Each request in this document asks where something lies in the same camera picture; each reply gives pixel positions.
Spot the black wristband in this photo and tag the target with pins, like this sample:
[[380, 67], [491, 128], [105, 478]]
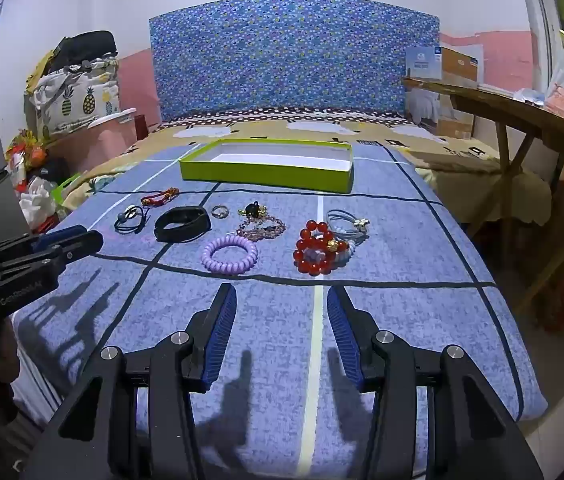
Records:
[[174, 234]]

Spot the blue floral headboard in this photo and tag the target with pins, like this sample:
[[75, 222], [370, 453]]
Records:
[[292, 55]]

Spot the cardboard box with blue label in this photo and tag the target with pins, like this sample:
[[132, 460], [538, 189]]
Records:
[[462, 62]]

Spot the pink plastic tub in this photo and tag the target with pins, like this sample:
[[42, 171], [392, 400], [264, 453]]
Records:
[[96, 142]]

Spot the pineapple print bag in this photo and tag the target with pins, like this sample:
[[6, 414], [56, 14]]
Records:
[[86, 102]]

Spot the orange snack packets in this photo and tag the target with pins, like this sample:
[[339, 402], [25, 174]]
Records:
[[24, 155]]

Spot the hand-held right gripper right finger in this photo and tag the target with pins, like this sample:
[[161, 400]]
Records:
[[342, 332]]

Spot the clear plastic packet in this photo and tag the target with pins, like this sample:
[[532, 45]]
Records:
[[529, 96]]

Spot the wooden table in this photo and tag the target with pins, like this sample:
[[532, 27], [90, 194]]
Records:
[[522, 112]]

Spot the black and gold brooch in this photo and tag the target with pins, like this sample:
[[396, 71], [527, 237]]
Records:
[[252, 208]]

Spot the dark red small box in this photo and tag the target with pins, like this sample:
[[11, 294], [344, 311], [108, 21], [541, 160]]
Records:
[[140, 125]]

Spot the green cardboard box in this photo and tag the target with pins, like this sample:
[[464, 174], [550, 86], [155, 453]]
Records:
[[262, 177]]

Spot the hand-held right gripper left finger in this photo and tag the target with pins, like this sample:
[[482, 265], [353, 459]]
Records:
[[221, 332]]

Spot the beige printed bedsheet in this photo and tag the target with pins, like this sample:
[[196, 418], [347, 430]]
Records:
[[442, 160]]

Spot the green paper bag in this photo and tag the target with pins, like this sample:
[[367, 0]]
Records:
[[64, 192]]

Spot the cardboard box with bed picture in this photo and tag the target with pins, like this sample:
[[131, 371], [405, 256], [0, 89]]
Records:
[[432, 107]]

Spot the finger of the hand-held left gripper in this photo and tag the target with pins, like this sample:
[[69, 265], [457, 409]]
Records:
[[59, 234], [76, 246]]

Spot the blue plaid blanket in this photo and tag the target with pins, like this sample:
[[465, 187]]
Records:
[[412, 270]]

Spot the black bag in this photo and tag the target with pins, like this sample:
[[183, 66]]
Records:
[[89, 45]]

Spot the white plastic bag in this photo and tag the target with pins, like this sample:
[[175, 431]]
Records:
[[36, 202]]

